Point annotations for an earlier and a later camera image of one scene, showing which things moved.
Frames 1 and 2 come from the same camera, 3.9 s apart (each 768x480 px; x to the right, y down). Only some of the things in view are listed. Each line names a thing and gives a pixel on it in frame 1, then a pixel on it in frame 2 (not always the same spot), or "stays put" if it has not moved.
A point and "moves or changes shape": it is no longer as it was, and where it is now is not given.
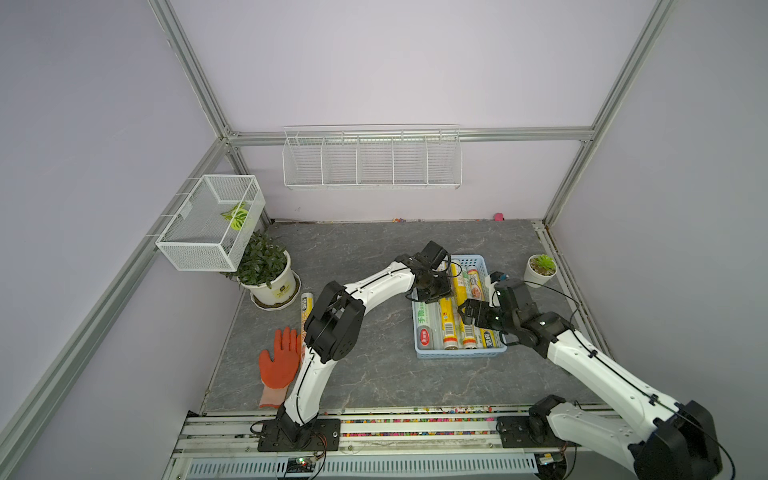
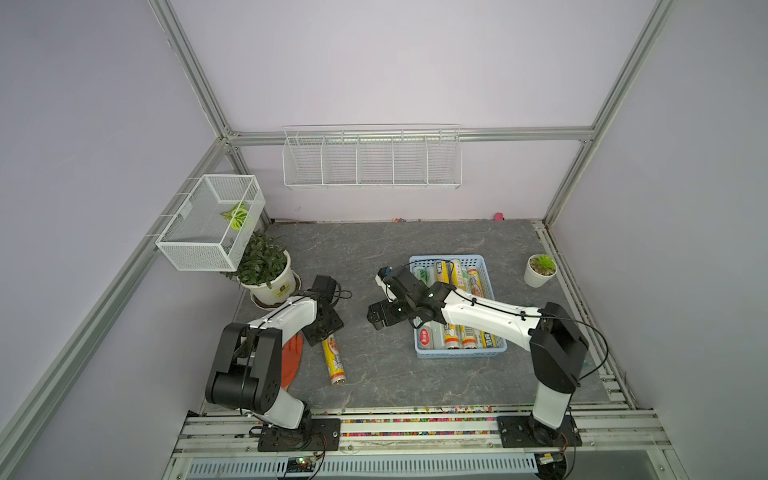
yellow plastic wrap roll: x=476 y=293 stays put
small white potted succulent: x=538 y=270 stays put
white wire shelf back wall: x=372 y=156 stays put
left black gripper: x=445 y=292 to x=336 y=324
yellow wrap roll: x=307 y=304 moves or changes shape
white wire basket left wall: x=215 y=225 stays put
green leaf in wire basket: x=236 y=215 stays put
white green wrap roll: x=434 y=321 stays put
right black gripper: x=479 y=319 to x=386 y=315
